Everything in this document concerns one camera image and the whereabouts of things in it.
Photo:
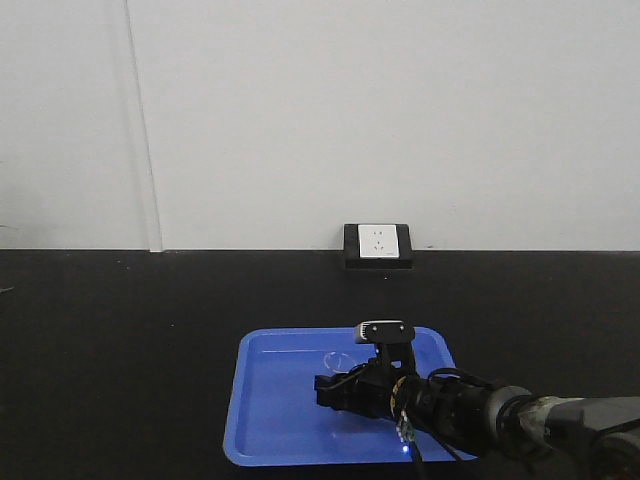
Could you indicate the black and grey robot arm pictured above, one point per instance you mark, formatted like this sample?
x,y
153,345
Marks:
x,y
464,413

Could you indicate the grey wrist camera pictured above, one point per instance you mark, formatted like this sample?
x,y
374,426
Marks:
x,y
383,332

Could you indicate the clear glass beaker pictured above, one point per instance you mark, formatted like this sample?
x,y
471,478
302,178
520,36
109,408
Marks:
x,y
336,362

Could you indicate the white wall power socket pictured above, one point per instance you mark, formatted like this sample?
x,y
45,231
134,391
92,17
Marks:
x,y
377,247

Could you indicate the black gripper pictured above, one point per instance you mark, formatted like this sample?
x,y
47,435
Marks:
x,y
373,390

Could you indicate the blue plastic tray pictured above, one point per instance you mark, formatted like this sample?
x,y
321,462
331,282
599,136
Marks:
x,y
273,418

